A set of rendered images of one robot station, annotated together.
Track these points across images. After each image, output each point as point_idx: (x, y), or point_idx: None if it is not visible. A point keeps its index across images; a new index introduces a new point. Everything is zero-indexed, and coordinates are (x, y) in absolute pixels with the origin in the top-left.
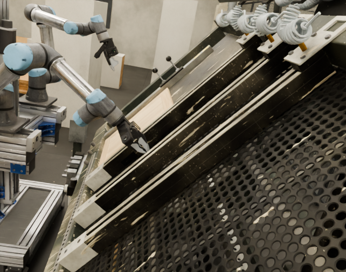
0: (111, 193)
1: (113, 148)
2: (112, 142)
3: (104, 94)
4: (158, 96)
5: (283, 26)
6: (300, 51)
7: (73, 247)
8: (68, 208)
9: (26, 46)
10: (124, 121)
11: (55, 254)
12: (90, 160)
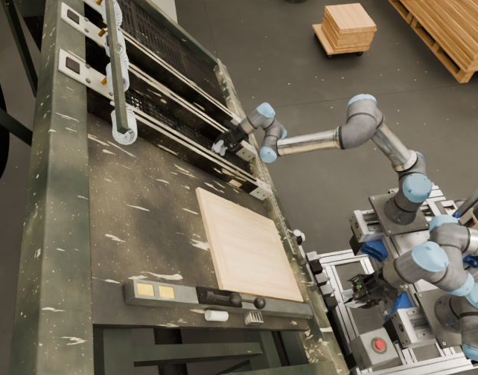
0: None
1: (269, 240)
2: (281, 267)
3: (259, 109)
4: (237, 285)
5: None
6: (100, 6)
7: (237, 117)
8: (271, 181)
9: (358, 99)
10: (236, 125)
11: (253, 140)
12: (290, 238)
